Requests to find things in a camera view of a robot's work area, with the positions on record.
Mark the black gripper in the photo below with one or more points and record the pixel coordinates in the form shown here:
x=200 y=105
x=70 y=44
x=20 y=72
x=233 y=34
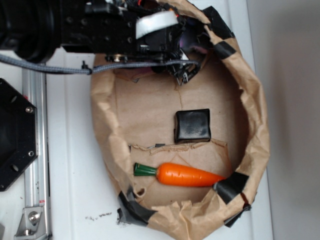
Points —
x=156 y=34

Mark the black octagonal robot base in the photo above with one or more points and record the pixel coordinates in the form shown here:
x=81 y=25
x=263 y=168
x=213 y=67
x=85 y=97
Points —
x=18 y=143

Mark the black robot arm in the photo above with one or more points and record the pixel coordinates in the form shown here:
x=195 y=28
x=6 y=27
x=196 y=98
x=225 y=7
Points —
x=32 y=30

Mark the brown paper bag basin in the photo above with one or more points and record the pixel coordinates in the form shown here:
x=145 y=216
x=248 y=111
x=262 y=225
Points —
x=184 y=159

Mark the black square block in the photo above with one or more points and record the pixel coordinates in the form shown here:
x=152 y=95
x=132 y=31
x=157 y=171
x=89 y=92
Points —
x=192 y=126

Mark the orange toy carrot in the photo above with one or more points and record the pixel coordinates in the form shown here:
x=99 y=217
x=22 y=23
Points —
x=178 y=175

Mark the metal corner bracket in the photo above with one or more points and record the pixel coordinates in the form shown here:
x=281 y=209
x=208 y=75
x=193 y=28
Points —
x=32 y=225

